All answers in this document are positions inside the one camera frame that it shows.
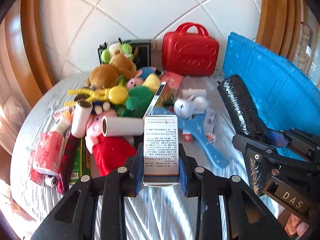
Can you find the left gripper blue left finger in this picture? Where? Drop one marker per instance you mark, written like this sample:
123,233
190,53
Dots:
75,214

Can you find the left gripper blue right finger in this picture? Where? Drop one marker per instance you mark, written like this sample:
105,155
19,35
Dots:
226,206

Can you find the black long pack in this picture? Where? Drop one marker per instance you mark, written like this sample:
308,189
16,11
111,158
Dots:
245,119

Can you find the white blue text box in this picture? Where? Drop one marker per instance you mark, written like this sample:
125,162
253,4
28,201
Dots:
160,151

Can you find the person right hand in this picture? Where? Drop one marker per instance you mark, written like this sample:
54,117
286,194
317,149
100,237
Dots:
295,226

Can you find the green flat box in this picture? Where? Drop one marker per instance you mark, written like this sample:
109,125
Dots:
82,163

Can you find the pink tissue pack far-left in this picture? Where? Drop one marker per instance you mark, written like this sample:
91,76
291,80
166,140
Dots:
33,175

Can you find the pink tissue pack left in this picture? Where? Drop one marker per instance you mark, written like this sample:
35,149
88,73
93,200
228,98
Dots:
48,154

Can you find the blue plastic storage crate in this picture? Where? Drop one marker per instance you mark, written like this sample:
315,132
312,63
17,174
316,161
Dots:
284,96

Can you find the pink red-dress pig plush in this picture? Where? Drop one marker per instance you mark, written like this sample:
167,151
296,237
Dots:
109,153

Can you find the white cardboard tube roll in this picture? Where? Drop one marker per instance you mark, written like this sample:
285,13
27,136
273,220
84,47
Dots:
122,126

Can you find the blue dinosaur hanger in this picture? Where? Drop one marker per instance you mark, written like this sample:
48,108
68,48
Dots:
196,128

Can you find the white paper roll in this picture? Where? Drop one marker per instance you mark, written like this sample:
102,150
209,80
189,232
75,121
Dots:
81,116

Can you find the white plastic bag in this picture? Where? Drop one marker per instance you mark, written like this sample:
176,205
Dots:
14,112

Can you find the white round-head plush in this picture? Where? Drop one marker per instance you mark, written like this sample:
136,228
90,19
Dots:
186,108

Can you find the yellow plastic clamp toy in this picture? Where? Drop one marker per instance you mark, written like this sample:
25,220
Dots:
116,95

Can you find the rolled patterned carpet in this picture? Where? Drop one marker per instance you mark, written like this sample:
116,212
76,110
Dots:
303,50

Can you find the green yellow duck plush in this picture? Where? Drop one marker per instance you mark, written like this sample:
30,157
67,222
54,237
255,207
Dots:
139,98

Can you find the brown bear plush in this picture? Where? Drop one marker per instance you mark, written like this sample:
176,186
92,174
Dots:
107,75

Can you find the red toy suitcase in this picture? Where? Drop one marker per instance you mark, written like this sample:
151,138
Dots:
190,50

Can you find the green frog plush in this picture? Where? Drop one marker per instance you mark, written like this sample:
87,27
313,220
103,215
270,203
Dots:
117,51

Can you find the black gift box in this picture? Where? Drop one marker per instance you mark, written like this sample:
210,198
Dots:
138,50

